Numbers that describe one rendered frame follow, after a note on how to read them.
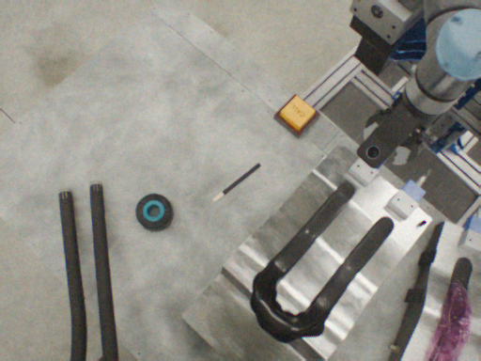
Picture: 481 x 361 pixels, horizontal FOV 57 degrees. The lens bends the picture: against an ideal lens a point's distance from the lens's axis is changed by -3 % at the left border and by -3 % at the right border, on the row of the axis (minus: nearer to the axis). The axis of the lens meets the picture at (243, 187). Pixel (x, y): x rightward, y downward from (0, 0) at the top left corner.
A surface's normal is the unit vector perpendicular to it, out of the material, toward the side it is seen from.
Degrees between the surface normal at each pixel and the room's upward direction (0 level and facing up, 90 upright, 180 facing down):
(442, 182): 0
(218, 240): 0
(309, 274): 28
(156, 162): 0
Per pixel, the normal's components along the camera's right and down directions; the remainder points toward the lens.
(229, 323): 0.03, -0.29
